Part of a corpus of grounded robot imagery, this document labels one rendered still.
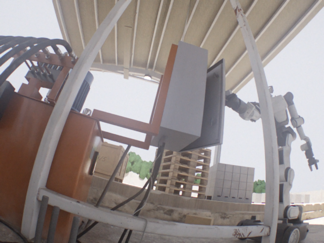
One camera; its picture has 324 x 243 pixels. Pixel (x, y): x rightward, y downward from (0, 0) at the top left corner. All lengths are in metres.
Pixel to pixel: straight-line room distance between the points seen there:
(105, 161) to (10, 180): 3.16
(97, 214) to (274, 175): 0.85
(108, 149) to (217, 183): 2.57
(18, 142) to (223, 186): 3.85
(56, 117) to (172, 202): 1.91
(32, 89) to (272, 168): 1.32
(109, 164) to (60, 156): 3.11
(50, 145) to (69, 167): 0.14
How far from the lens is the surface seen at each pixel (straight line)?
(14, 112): 0.97
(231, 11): 5.38
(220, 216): 2.62
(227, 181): 4.13
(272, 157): 0.99
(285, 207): 1.70
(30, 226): 0.80
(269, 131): 1.01
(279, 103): 1.78
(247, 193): 4.34
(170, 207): 2.33
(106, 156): 3.92
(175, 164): 3.11
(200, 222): 2.07
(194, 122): 0.85
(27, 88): 1.01
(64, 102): 0.75
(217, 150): 7.32
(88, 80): 1.28
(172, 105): 0.85
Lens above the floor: 0.37
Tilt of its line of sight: 23 degrees up
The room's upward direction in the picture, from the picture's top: 12 degrees clockwise
